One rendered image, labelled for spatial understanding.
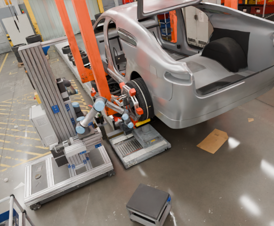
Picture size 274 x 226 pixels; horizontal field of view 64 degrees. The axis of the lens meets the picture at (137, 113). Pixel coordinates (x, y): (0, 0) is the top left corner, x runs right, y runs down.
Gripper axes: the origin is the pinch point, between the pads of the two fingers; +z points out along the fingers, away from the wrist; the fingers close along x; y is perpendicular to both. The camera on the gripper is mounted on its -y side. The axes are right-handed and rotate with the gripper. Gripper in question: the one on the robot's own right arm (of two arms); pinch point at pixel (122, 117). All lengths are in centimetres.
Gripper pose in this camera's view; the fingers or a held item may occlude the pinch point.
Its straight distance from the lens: 315.4
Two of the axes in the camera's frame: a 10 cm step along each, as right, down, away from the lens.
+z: -4.2, -3.3, 8.5
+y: -4.2, -7.6, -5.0
